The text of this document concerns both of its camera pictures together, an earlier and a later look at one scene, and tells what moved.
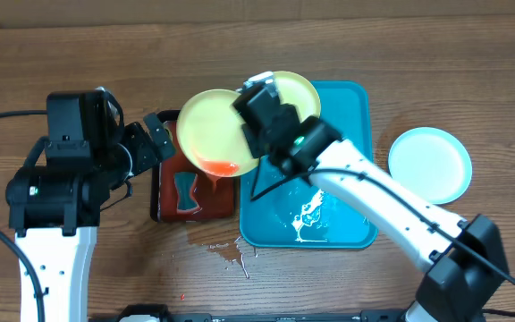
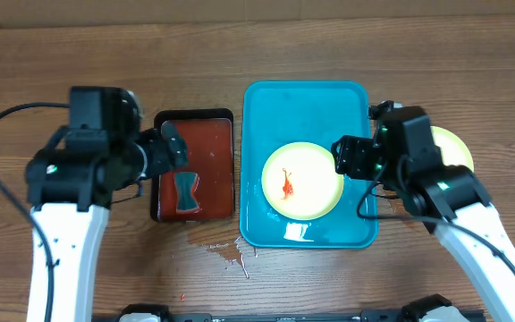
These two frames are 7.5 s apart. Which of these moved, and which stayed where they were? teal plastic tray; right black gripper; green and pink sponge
Moved: right black gripper
Stayed: green and pink sponge; teal plastic tray
